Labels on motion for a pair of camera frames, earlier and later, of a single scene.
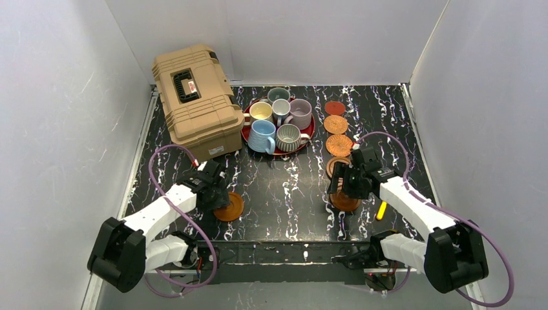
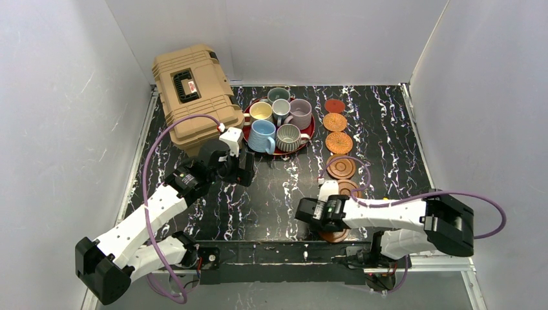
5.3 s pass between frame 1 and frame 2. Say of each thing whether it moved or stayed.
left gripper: moved
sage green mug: stayed
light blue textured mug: stayed
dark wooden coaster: stayed
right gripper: moved
